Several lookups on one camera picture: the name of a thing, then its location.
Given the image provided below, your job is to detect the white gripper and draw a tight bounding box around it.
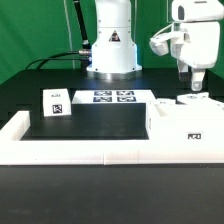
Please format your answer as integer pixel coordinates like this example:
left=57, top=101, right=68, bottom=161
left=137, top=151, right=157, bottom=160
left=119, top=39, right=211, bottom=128
left=171, top=0, right=224, bottom=91

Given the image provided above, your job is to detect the white cabinet door panel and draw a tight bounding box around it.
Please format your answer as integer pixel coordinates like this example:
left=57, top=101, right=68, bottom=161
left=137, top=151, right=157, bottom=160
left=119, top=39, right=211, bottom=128
left=155, top=98, right=176, bottom=105
left=176, top=91, right=224, bottom=110

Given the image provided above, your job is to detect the white cabinet body box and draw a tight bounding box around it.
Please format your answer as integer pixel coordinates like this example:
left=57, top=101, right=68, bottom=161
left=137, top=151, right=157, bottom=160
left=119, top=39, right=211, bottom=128
left=146, top=104, right=224, bottom=143

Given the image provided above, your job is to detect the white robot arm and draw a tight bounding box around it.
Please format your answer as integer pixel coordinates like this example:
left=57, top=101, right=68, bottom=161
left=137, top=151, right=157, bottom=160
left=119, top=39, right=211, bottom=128
left=87, top=0, right=224, bottom=91

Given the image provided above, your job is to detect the white tagged cabinet top block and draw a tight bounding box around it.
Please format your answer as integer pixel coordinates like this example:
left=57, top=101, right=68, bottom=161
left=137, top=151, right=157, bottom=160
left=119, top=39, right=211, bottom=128
left=43, top=89, right=71, bottom=117

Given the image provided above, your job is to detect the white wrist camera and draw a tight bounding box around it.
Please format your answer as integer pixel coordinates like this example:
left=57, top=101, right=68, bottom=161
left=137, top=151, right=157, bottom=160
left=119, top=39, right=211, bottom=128
left=149, top=24, right=184, bottom=56

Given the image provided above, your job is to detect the black corrugated hose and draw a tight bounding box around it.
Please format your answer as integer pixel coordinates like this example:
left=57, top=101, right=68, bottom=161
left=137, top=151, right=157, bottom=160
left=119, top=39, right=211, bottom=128
left=73, top=0, right=92, bottom=51

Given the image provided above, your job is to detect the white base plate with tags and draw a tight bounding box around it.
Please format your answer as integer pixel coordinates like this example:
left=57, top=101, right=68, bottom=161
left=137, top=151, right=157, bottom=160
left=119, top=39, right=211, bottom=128
left=72, top=90, right=155, bottom=104

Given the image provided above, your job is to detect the black cable bundle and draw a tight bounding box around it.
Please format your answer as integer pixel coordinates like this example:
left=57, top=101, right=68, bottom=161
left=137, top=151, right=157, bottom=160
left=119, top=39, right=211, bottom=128
left=25, top=49, right=93, bottom=70

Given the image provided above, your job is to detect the white U-shaped fence frame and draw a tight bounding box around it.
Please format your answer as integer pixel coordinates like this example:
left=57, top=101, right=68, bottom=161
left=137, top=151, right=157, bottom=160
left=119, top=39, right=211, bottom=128
left=0, top=111, right=224, bottom=165

